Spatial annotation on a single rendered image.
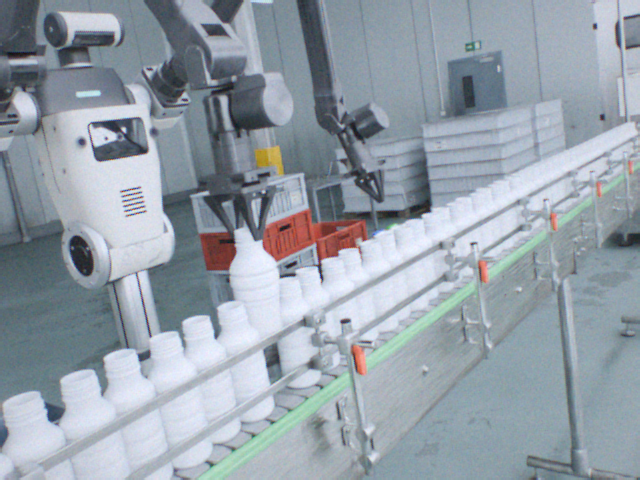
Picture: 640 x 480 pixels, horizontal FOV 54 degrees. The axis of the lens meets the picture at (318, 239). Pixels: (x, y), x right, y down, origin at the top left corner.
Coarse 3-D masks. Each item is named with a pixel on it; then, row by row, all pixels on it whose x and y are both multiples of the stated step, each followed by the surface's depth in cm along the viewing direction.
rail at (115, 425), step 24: (624, 144) 255; (576, 168) 202; (504, 240) 153; (408, 264) 116; (360, 288) 104; (432, 288) 124; (384, 312) 110; (240, 360) 82; (312, 360) 94; (192, 384) 76; (144, 408) 70; (240, 408) 82; (96, 432) 65; (48, 456) 61; (72, 456) 63; (168, 456) 73
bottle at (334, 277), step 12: (324, 264) 102; (336, 264) 102; (324, 276) 103; (336, 276) 102; (324, 288) 103; (336, 288) 102; (348, 288) 102; (336, 312) 102; (348, 312) 102; (336, 324) 103; (360, 336) 104
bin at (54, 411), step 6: (48, 402) 120; (48, 408) 120; (54, 408) 119; (60, 408) 117; (48, 414) 121; (54, 414) 119; (60, 414) 118; (0, 420) 116; (48, 420) 121; (54, 420) 120; (0, 426) 116; (0, 432) 116; (6, 432) 117; (0, 438) 116; (6, 438) 117; (0, 444) 116
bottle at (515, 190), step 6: (510, 180) 166; (516, 180) 165; (510, 186) 166; (516, 186) 166; (510, 192) 166; (516, 192) 165; (522, 192) 166; (516, 198) 165; (516, 210) 166; (516, 216) 166; (522, 222) 166; (522, 234) 167; (528, 234) 168
